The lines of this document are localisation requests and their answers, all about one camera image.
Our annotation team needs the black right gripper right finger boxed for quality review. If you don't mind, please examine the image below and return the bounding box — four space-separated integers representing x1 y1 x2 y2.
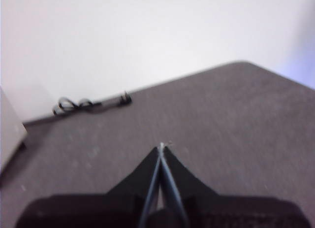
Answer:
161 146 220 228

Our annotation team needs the black power cable with plug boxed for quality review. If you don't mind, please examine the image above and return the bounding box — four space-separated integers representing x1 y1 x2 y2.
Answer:
52 90 134 117

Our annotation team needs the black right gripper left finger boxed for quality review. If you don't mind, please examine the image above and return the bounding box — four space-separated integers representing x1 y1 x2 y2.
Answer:
105 146 162 228

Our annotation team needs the white Toshiba toaster oven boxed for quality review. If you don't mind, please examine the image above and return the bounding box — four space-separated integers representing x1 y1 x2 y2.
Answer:
0 86 28 181

